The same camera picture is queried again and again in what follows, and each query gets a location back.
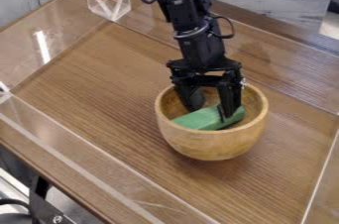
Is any brown wooden bowl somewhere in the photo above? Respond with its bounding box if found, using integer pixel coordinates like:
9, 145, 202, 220
154, 84, 268, 161

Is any clear acrylic tray wall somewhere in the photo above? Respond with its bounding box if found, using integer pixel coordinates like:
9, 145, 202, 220
0, 90, 216, 224

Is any clear acrylic corner bracket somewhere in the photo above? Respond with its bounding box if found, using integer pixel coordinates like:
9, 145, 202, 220
85, 0, 130, 22

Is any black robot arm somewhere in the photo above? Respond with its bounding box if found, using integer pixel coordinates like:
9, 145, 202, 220
141, 0, 244, 119

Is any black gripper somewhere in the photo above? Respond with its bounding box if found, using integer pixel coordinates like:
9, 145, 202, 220
166, 24, 242, 121

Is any black table leg bracket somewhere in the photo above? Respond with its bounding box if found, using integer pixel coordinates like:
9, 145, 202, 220
29, 175, 75, 224

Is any green rectangular block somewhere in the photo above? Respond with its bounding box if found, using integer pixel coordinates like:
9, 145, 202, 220
172, 104, 245, 131

